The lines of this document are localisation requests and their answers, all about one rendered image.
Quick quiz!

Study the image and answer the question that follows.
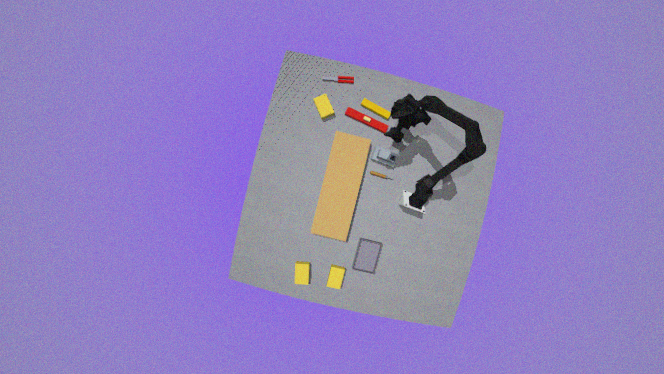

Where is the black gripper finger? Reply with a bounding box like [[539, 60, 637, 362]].
[[392, 102, 414, 119], [384, 128, 400, 140]]

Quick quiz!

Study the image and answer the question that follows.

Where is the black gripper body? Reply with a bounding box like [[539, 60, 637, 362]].
[[392, 97, 421, 143]]

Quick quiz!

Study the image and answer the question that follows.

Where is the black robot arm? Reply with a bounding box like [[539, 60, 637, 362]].
[[390, 94, 486, 210]]

